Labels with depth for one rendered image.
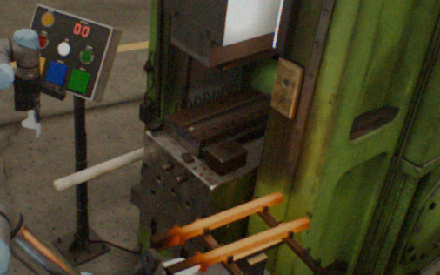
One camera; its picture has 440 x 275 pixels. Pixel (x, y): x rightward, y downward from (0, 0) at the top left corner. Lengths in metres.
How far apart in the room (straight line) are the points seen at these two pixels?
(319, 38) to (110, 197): 1.88
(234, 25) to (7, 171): 2.02
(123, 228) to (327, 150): 1.55
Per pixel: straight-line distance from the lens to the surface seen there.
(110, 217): 3.23
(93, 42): 2.33
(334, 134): 1.85
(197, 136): 2.10
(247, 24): 1.89
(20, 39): 2.03
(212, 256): 1.67
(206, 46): 1.91
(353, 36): 1.70
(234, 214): 1.80
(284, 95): 1.88
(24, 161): 3.62
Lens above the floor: 2.18
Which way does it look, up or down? 34 degrees down
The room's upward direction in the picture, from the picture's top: 8 degrees clockwise
